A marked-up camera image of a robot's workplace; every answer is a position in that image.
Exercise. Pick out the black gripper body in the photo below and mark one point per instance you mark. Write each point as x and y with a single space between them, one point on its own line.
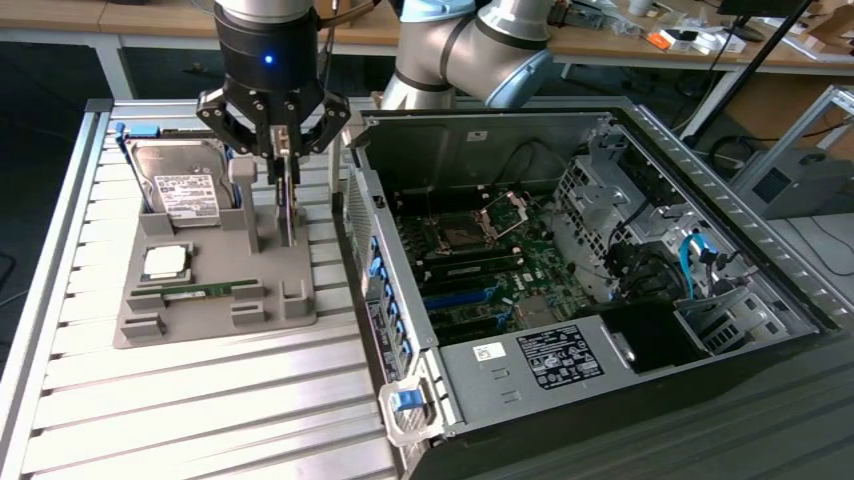
267 45

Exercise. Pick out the low-profile graphics card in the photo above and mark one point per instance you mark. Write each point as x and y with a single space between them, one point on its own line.
287 220

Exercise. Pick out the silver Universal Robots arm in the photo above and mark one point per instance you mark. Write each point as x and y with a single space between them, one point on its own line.
468 40

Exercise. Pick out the hard disk with blue carrier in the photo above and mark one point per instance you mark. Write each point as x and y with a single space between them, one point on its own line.
177 197

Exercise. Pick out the silver CPU chip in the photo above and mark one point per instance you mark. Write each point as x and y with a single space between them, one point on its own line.
166 261

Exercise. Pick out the CPU socket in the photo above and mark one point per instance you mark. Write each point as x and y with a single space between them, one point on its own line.
461 232

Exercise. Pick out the wooden desk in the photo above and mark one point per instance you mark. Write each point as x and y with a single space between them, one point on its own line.
67 20
701 59

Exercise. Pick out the metal socket cover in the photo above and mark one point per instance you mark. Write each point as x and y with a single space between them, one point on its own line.
508 212

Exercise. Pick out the green RAM stick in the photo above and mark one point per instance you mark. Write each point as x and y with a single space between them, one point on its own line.
201 290

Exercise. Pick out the black RAM slot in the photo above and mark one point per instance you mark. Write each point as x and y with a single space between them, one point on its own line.
461 257

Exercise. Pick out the grey parts rack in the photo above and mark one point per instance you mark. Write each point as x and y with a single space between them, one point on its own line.
214 320

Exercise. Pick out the blue expansion slot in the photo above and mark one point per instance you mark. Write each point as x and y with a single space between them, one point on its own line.
461 298

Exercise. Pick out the metal disk bay cage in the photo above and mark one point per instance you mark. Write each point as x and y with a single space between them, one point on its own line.
594 200

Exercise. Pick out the grey metal device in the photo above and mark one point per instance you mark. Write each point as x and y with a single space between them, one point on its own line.
588 15

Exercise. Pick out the green motherboard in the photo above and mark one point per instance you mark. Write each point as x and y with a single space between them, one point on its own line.
554 270

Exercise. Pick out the black expansion slot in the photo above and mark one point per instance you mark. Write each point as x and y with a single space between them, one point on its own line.
468 325

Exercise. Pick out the grey chipset heatsink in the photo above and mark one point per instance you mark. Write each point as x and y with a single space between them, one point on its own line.
534 311

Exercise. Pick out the orange box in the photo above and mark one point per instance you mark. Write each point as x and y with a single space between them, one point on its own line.
661 40

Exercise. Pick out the blue release latch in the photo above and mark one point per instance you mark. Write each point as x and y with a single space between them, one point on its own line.
408 401

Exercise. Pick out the grey power supply unit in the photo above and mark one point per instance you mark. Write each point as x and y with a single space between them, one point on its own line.
508 380

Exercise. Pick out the open black PC case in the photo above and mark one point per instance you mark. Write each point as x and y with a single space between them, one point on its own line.
721 200

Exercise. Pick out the white flat box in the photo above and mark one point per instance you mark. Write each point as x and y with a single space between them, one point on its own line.
731 46

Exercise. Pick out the black tripod pole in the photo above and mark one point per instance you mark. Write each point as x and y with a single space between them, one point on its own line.
756 65

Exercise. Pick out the black monitor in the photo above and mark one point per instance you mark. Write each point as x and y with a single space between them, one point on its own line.
755 6

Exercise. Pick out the grey computer tower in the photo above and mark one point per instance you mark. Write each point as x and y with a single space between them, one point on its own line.
801 185

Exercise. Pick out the brown cardboard piece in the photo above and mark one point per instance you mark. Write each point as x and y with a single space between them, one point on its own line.
835 25

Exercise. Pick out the metal disk bay bracket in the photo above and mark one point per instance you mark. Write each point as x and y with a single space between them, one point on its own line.
728 320

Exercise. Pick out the aluminium profile frame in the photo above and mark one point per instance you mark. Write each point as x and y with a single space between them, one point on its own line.
811 117

